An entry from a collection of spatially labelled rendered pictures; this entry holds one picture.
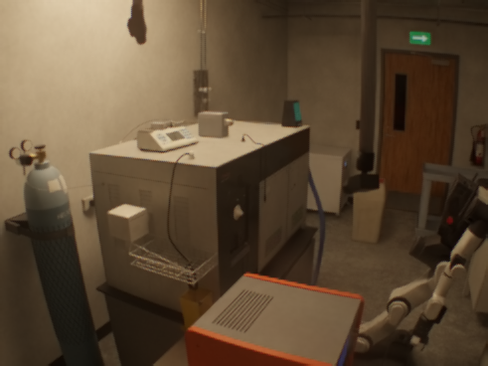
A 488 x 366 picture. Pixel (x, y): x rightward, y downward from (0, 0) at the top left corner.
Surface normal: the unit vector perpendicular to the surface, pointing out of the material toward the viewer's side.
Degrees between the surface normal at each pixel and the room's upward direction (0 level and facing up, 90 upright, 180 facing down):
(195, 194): 90
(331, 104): 90
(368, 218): 93
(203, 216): 90
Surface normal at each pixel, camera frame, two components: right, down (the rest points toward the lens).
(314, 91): -0.43, 0.25
